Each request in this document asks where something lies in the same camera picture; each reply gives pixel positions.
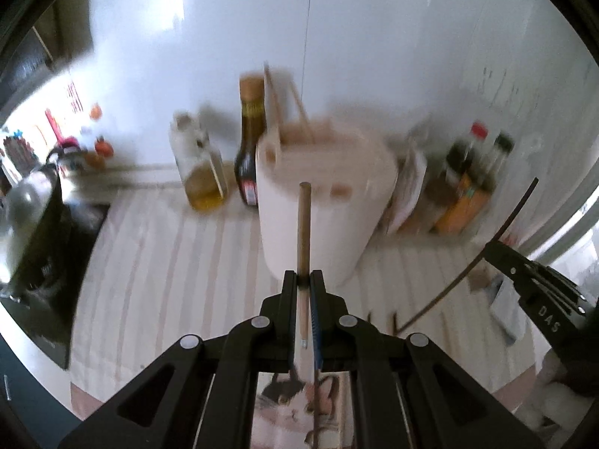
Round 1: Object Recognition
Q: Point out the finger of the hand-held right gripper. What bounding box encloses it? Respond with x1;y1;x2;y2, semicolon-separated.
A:
484;241;586;301

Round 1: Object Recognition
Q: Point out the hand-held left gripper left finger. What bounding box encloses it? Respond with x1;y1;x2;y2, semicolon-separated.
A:
56;270;300;449

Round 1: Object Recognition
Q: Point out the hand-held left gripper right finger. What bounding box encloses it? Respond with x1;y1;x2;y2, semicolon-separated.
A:
309;269;521;449

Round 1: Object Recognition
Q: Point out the light wooden chopstick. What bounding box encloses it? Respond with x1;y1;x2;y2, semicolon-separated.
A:
296;181;312;349

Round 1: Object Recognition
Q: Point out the cream utensil holder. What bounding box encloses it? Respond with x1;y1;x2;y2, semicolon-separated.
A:
255;119;399;289

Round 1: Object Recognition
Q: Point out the brown card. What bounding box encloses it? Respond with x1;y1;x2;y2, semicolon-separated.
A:
468;271;493;296

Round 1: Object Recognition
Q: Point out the orange label bottle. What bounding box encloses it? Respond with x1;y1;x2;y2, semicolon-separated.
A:
429;168;498;235

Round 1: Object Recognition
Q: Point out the black cap sauce bottle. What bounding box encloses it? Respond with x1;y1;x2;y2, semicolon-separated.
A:
484;132;516;183

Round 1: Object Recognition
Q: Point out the striped cat print mat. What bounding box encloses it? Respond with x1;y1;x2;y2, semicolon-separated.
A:
70;187;539;449

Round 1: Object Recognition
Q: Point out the red cap sauce bottle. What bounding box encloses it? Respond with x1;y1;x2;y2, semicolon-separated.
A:
444;122;490;183

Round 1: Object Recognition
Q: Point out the white plastic packet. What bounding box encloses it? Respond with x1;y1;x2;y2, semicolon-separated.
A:
384;147;429;235

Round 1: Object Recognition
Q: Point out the dark sauce bottle brown cap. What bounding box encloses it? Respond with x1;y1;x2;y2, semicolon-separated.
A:
233;74;268;207

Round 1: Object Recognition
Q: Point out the clear cooking oil bottle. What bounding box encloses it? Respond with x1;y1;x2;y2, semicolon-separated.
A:
169;111;230;212

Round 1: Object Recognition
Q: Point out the brown wooden chopstick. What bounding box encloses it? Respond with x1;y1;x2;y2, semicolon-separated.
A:
289;80;314;145
263;62;283;147

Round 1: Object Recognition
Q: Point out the black induction cooktop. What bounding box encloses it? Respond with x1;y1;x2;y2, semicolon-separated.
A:
0;199;111;370

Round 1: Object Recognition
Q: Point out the steel pot with lid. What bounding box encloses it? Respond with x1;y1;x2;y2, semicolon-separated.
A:
0;168;63;286

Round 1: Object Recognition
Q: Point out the blue cabinet front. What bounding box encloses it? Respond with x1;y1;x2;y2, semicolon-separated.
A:
0;327;73;436

